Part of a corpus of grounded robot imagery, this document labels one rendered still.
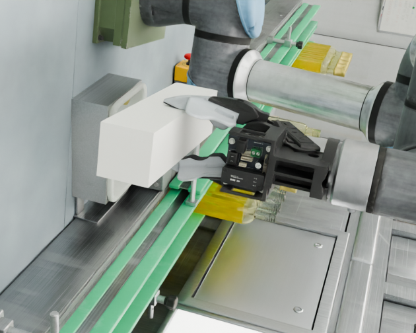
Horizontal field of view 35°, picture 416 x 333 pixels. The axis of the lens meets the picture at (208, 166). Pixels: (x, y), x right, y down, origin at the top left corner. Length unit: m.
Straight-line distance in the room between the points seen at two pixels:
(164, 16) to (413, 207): 0.79
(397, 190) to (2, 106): 0.66
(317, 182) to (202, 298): 0.88
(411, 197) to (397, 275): 1.12
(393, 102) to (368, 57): 6.38
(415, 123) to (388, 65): 6.78
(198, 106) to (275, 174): 0.12
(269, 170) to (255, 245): 1.04
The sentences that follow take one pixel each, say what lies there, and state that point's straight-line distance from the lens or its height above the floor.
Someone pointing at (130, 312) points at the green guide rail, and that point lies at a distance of 1.35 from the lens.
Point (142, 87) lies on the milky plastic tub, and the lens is 1.42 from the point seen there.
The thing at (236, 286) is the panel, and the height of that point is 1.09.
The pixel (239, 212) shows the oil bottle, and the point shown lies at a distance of 1.62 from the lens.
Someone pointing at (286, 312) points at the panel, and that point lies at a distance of 1.55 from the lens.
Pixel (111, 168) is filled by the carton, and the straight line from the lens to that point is 0.72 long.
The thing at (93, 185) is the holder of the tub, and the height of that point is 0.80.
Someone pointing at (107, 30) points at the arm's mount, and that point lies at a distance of 1.37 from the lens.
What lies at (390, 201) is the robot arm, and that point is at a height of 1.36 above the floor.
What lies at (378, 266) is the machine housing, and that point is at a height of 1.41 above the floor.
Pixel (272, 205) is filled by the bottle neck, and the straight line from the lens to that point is 1.67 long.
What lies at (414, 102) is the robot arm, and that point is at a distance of 0.82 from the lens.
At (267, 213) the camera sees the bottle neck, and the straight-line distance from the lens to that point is 1.62.
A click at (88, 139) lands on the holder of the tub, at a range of 1.35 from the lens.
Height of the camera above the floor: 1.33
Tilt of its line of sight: 13 degrees down
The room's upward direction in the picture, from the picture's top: 103 degrees clockwise
